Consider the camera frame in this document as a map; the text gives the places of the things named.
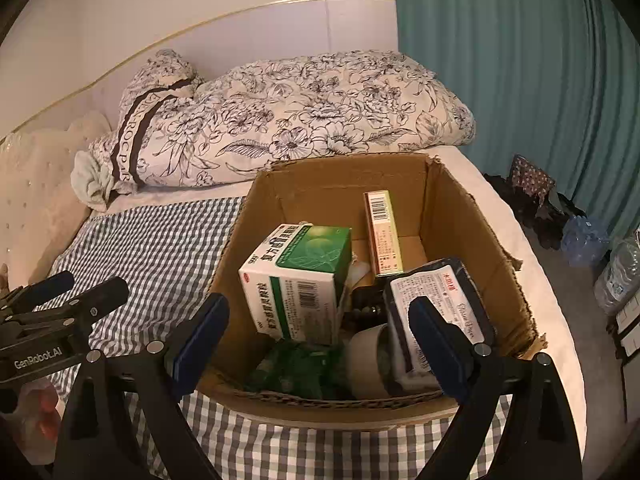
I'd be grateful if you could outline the light green towel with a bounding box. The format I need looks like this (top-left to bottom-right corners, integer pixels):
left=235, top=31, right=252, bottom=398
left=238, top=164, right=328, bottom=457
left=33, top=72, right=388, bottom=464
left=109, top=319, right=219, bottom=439
left=70, top=152, right=118, bottom=212

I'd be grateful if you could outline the tan medicine box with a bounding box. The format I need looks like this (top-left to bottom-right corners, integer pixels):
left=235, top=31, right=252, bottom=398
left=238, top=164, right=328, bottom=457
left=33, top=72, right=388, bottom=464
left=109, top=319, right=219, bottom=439
left=363, top=190, right=405, bottom=278

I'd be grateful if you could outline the dark bead bracelet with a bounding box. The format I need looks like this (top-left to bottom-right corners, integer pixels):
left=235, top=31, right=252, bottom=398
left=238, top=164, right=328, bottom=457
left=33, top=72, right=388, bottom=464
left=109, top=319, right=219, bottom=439
left=350, top=306, right=386, bottom=330

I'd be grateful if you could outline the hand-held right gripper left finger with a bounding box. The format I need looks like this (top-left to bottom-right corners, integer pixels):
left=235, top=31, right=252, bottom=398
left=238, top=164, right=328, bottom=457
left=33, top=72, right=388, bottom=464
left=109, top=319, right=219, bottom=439
left=52, top=292, right=231, bottom=480

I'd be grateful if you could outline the teal curtain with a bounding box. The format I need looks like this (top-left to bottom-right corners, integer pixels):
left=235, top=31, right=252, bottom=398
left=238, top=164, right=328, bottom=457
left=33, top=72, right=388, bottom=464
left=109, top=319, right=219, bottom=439
left=390, top=0, right=640, bottom=261

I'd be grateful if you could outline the floral white duvet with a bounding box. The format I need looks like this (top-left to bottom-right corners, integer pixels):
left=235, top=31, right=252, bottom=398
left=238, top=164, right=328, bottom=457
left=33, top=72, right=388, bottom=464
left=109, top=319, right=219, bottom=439
left=89, top=49, right=477, bottom=193

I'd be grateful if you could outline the green foil packet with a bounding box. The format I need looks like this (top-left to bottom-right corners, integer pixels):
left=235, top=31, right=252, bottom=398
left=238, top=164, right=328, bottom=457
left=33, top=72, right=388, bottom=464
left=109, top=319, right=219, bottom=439
left=245, top=340, right=346, bottom=401

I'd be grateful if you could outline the person's left hand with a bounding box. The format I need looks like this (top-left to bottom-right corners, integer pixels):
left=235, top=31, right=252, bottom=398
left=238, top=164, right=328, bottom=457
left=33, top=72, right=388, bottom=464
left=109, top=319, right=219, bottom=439
left=14, top=384, right=63, bottom=443

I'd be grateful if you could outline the green white medicine box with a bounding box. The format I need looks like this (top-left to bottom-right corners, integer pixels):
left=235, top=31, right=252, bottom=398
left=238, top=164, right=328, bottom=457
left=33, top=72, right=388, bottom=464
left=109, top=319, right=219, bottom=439
left=238, top=223, right=353, bottom=346

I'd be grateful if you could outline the dark clothes pile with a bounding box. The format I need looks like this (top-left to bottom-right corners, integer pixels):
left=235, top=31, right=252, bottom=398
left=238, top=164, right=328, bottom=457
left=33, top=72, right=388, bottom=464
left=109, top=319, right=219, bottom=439
left=485, top=172, right=586, bottom=251

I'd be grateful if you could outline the dark tissue pack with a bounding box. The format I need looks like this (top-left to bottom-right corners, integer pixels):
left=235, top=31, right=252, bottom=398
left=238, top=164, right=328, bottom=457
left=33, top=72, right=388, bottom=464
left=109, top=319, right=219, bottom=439
left=382, top=258, right=497, bottom=396

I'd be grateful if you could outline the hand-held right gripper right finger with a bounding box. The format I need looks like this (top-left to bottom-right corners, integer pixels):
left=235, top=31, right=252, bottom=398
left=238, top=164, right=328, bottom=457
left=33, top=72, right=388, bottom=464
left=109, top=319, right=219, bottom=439
left=407, top=296, right=583, bottom=480

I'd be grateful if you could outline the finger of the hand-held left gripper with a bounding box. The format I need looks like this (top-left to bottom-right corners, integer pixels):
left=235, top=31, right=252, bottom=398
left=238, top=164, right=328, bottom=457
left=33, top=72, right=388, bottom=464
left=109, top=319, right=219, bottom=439
left=0, top=276, right=130, bottom=346
left=0, top=270, right=76, bottom=316

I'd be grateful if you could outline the white tape roll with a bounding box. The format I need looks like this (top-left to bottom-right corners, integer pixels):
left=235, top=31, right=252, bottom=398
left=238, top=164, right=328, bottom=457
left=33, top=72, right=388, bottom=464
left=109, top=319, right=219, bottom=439
left=346, top=324, right=401, bottom=401

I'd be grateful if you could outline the brown patterned cloth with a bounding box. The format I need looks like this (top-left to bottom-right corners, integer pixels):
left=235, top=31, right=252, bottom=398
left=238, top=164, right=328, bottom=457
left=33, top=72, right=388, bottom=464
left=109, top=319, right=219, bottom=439
left=510, top=155, right=556, bottom=206

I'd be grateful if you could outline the blue plastic bag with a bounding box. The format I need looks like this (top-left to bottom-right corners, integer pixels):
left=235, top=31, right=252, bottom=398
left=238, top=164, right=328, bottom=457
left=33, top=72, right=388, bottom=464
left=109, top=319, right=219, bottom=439
left=561, top=215, right=610, bottom=267

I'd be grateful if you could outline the clear plastic bottle pack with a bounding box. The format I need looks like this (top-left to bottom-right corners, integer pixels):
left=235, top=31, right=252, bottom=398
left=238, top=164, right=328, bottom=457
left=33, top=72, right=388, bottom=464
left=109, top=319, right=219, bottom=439
left=594, top=237, right=640, bottom=316

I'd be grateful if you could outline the cardboard box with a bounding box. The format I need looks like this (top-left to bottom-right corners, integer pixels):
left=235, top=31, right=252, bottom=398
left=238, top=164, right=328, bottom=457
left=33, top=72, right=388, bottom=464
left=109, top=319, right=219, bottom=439
left=192, top=152, right=548, bottom=433

